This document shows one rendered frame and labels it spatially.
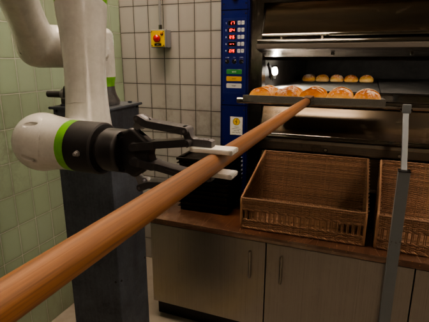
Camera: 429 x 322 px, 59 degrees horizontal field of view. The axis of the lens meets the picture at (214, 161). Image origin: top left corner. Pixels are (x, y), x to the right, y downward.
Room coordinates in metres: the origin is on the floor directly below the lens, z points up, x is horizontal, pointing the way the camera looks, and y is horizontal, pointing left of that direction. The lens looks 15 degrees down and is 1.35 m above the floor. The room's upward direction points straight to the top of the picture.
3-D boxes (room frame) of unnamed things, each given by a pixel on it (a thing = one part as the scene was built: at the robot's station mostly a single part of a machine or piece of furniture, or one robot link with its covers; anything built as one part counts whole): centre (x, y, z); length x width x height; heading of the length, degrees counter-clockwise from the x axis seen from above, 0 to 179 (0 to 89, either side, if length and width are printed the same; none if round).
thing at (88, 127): (0.67, 0.21, 1.19); 0.12 x 0.06 x 0.09; 158
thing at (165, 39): (2.33, 0.31, 1.46); 0.10 x 0.07 x 0.10; 68
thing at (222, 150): (0.58, 0.00, 1.21); 0.07 x 0.03 x 0.01; 68
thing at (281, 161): (1.78, -0.46, 0.72); 0.56 x 0.49 x 0.28; 69
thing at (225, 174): (0.58, 0.00, 1.17); 0.07 x 0.03 x 0.01; 68
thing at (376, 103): (1.68, -0.44, 1.19); 0.55 x 0.36 x 0.03; 68
